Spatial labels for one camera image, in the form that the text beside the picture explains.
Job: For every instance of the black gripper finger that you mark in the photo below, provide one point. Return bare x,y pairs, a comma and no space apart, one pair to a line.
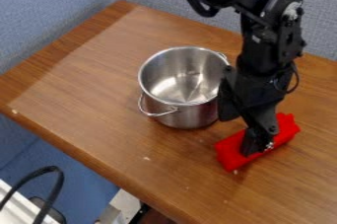
257,141
226,109

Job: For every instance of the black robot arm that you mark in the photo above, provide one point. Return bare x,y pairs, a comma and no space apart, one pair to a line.
270,29

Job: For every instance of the white device with black part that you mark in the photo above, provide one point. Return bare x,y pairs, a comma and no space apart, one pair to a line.
21,211

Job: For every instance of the stainless steel pot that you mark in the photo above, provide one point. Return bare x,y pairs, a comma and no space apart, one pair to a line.
178,80

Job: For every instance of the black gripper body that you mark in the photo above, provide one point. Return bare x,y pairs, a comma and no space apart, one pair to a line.
258,92

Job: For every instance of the red rectangular block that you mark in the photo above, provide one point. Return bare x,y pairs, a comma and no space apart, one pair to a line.
228,147

